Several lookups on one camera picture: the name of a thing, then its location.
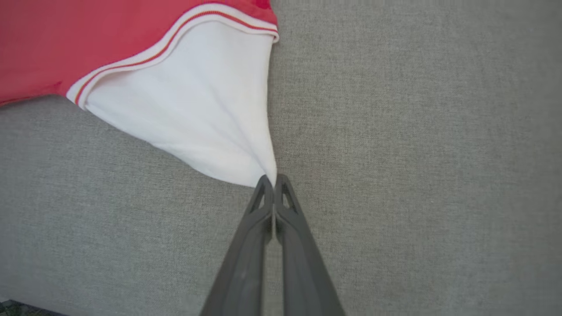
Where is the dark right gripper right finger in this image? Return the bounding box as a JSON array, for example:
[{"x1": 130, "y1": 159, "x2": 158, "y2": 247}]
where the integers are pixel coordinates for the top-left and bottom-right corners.
[{"x1": 273, "y1": 174, "x2": 345, "y2": 316}]

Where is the grey fabric sofa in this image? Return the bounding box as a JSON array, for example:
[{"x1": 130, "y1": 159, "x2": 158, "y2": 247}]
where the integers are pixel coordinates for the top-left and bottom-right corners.
[{"x1": 0, "y1": 0, "x2": 562, "y2": 316}]

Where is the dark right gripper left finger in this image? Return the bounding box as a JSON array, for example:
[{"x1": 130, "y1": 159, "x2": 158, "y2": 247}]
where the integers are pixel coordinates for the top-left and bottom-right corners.
[{"x1": 200, "y1": 174, "x2": 275, "y2": 316}]

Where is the red jersey white striped trim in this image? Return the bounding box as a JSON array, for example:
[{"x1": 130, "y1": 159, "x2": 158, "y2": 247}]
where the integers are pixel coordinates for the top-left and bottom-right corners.
[{"x1": 0, "y1": 0, "x2": 280, "y2": 188}]

